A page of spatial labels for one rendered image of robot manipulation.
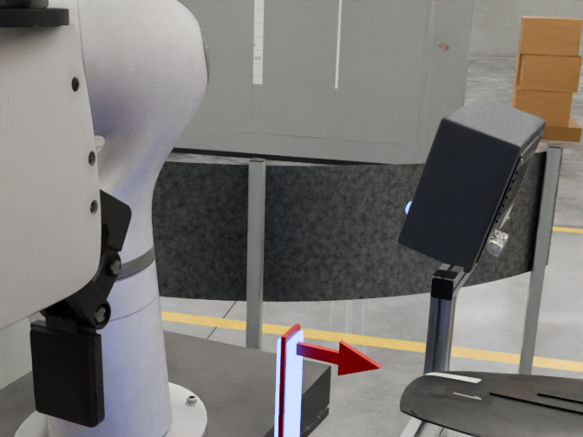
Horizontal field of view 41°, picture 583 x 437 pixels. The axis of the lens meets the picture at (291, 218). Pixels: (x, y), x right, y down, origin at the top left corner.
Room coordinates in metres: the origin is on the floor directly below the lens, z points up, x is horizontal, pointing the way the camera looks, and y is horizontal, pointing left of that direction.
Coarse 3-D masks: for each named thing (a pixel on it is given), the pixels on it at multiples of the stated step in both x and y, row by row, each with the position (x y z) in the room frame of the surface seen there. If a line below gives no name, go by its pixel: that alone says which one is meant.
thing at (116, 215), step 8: (104, 192) 0.30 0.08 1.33; (104, 200) 0.30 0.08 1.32; (112, 200) 0.31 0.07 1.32; (120, 200) 0.31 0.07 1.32; (104, 208) 0.30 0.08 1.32; (112, 208) 0.30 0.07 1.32; (120, 208) 0.31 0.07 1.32; (128, 208) 0.32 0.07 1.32; (104, 216) 0.30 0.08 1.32; (112, 216) 0.30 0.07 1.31; (120, 216) 0.31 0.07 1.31; (128, 216) 0.31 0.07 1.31; (104, 224) 0.30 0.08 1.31; (112, 224) 0.30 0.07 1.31; (120, 224) 0.31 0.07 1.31; (128, 224) 0.31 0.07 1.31; (104, 232) 0.30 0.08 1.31; (112, 232) 0.30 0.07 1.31; (120, 232) 0.31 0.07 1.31; (104, 240) 0.30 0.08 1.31; (112, 240) 0.30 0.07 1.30; (120, 240) 0.31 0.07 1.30; (104, 248) 0.30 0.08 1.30; (112, 248) 0.31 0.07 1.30; (120, 248) 0.31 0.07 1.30
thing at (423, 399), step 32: (416, 384) 0.40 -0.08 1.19; (448, 384) 0.41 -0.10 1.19; (480, 384) 0.42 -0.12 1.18; (512, 384) 0.43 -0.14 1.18; (544, 384) 0.43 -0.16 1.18; (576, 384) 0.44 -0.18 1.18; (416, 416) 0.34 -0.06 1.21; (448, 416) 0.35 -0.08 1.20; (480, 416) 0.36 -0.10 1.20; (512, 416) 0.36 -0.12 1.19; (544, 416) 0.37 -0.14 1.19; (576, 416) 0.38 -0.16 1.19
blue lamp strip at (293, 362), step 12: (300, 336) 0.47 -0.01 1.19; (288, 348) 0.46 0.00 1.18; (288, 360) 0.46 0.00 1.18; (300, 360) 0.47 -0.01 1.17; (288, 372) 0.46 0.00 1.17; (300, 372) 0.47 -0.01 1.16; (288, 384) 0.46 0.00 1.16; (300, 384) 0.47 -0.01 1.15; (288, 396) 0.46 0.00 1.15; (300, 396) 0.47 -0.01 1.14; (288, 408) 0.46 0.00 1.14; (288, 420) 0.46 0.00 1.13; (288, 432) 0.46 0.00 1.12
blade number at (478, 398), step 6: (450, 390) 0.39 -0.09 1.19; (456, 390) 0.40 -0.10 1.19; (462, 390) 0.40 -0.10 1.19; (456, 396) 0.38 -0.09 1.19; (462, 396) 0.39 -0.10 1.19; (468, 396) 0.39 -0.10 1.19; (474, 396) 0.39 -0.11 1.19; (480, 396) 0.39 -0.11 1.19; (486, 396) 0.39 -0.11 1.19; (480, 402) 0.38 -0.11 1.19; (486, 402) 0.38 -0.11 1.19; (492, 402) 0.38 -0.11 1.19
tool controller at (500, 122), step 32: (448, 128) 1.00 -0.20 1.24; (480, 128) 1.00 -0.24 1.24; (512, 128) 1.06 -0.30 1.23; (448, 160) 1.00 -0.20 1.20; (480, 160) 0.99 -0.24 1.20; (512, 160) 0.97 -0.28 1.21; (416, 192) 1.02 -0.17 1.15; (448, 192) 1.00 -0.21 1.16; (480, 192) 0.98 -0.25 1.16; (512, 192) 1.06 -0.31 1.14; (416, 224) 1.02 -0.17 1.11; (448, 224) 1.00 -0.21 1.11; (480, 224) 0.98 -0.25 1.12; (448, 256) 1.00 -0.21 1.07; (480, 256) 1.00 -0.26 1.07
